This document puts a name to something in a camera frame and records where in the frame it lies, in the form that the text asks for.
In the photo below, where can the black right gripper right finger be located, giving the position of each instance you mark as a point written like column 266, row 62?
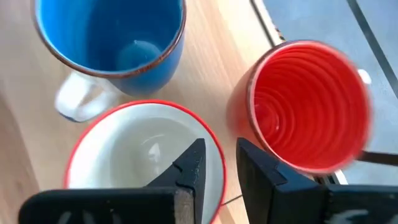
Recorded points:
column 280, row 199

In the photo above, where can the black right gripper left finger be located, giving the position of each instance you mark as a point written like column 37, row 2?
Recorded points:
column 124, row 208

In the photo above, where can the grey diamond pattern mug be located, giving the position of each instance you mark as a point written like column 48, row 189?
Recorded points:
column 124, row 149

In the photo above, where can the raised wooden shelf board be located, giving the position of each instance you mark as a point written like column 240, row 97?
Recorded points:
column 211, row 62

